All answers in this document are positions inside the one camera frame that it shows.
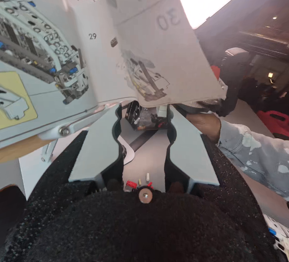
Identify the person's right forearm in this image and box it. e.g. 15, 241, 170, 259
216, 120, 289, 201

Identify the white toy truck model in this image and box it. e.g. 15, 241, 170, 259
263, 213, 289, 257

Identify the red plastic tote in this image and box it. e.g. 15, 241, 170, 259
256, 110, 289, 140

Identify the toy set cardboard box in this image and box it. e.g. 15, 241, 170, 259
125, 100, 169, 132

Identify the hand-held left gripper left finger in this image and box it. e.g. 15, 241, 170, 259
68, 104, 124, 183

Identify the toy instruction booklet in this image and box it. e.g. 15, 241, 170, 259
0, 0, 227, 131

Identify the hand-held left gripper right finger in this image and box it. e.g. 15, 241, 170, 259
164, 105, 220, 186

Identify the person's right hand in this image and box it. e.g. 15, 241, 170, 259
185, 112, 222, 143

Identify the pile of red white toy pieces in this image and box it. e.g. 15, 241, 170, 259
125, 172, 154, 192

